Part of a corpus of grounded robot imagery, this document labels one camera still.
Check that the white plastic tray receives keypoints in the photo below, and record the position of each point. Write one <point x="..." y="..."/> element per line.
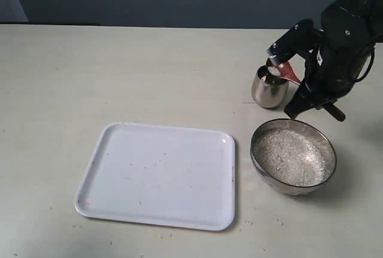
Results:
<point x="161" y="175"/>

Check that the brown wooden spoon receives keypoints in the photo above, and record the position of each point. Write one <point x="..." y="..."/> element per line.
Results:
<point x="286" y="72"/>

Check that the white granular powder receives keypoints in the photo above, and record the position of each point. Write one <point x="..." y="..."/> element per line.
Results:
<point x="290" y="158"/>

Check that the steel bowl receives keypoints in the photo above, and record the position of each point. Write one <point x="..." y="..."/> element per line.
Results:
<point x="313" y="135"/>

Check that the small steel cup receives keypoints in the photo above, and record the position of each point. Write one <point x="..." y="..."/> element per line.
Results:
<point x="268" y="91"/>

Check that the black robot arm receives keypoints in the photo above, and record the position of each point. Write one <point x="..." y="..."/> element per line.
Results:
<point x="298" y="64"/>

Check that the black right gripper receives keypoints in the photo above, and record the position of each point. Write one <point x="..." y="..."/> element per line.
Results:
<point x="346" y="46"/>

